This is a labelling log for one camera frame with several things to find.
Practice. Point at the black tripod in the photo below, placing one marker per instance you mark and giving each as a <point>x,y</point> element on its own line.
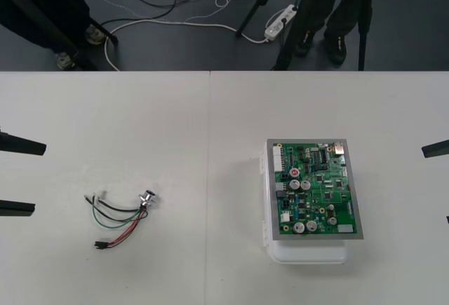
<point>105,33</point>
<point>250,14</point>
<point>291,38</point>

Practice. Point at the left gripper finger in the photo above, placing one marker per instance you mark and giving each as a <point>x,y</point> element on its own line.
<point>21,143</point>
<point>15,208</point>

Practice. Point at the white power strip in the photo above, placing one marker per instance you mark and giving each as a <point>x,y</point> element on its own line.
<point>277,26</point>

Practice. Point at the person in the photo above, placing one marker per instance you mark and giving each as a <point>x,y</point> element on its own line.
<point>345,10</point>
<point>77,7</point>

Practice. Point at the green circuit board grey frame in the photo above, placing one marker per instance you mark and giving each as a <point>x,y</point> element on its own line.
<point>315,193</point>

